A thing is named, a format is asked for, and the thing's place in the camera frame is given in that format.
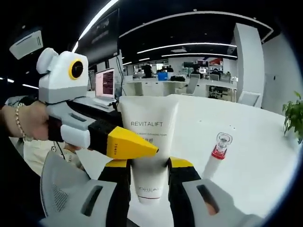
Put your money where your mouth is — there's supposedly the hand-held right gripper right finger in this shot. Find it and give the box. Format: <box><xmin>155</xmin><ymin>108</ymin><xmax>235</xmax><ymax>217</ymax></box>
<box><xmin>167</xmin><ymin>156</ymin><xmax>238</xmax><ymax>227</ymax></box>

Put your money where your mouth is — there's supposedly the white frame chair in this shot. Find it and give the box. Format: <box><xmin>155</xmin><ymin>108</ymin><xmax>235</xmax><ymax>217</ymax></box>
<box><xmin>238</xmin><ymin>91</ymin><xmax>263</xmax><ymax>109</ymax></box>

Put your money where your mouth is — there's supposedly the black laptop stand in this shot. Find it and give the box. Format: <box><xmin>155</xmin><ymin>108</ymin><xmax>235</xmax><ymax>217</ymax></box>
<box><xmin>71</xmin><ymin>96</ymin><xmax>123</xmax><ymax>126</ymax></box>

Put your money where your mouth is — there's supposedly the white laptop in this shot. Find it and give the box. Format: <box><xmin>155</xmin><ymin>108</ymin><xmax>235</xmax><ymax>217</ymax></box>
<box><xmin>94</xmin><ymin>68</ymin><xmax>117</xmax><ymax>106</ymax></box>

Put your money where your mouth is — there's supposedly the white skincare tube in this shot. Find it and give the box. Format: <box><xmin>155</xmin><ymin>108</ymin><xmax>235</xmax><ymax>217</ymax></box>
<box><xmin>119</xmin><ymin>96</ymin><xmax>180</xmax><ymax>205</ymax></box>

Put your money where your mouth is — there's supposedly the black cable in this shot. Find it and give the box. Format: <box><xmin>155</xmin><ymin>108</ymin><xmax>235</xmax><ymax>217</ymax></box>
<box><xmin>53</xmin><ymin>140</ymin><xmax>66</xmax><ymax>163</ymax></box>

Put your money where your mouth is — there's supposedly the white square pillar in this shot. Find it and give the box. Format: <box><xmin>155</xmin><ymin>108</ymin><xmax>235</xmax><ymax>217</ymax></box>
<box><xmin>233</xmin><ymin>23</ymin><xmax>266</xmax><ymax>107</ymax></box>

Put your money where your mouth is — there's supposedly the gold bracelet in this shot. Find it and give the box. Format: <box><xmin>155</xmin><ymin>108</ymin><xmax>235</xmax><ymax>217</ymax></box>
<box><xmin>14</xmin><ymin>103</ymin><xmax>34</xmax><ymax>142</ymax></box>

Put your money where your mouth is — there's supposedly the dark hanging screen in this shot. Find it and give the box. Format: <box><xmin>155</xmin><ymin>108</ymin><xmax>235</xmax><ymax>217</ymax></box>
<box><xmin>81</xmin><ymin>9</ymin><xmax>120</xmax><ymax>67</ymax></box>

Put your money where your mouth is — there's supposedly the large white skincare bottle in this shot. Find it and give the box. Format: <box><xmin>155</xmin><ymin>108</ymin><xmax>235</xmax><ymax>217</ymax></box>
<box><xmin>202</xmin><ymin>132</ymin><xmax>233</xmax><ymax>180</ymax></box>

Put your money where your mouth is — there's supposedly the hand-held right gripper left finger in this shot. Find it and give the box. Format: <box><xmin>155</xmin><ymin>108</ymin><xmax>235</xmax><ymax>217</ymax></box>
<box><xmin>80</xmin><ymin>159</ymin><xmax>132</xmax><ymax>227</ymax></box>

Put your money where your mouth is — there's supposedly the person's left hand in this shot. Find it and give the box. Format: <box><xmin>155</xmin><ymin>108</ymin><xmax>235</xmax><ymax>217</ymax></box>
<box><xmin>18</xmin><ymin>101</ymin><xmax>52</xmax><ymax>140</ymax></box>

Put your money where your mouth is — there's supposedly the green potted plant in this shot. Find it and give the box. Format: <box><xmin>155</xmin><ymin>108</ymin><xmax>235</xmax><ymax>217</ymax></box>
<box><xmin>283</xmin><ymin>91</ymin><xmax>303</xmax><ymax>145</ymax></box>

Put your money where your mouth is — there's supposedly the person's cream shirt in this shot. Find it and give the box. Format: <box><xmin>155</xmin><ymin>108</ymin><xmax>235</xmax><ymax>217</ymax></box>
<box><xmin>23</xmin><ymin>137</ymin><xmax>86</xmax><ymax>176</ymax></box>

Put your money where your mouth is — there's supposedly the ceiling air conditioner unit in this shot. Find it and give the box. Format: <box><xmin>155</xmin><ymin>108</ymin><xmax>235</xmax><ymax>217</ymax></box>
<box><xmin>9</xmin><ymin>29</ymin><xmax>45</xmax><ymax>60</ymax></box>

